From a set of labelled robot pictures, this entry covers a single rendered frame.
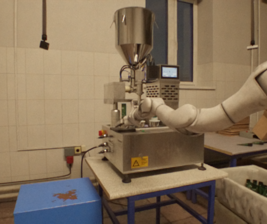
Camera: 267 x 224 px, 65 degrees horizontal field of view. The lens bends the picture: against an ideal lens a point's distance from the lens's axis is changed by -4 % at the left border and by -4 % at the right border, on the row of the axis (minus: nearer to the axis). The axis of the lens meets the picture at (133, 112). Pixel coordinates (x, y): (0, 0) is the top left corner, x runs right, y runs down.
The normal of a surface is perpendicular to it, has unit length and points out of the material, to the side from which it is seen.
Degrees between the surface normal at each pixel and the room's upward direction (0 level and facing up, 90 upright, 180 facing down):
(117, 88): 90
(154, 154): 90
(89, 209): 90
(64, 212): 90
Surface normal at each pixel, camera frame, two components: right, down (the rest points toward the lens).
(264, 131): -0.93, 0.03
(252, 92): -0.75, -0.17
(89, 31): 0.38, 0.06
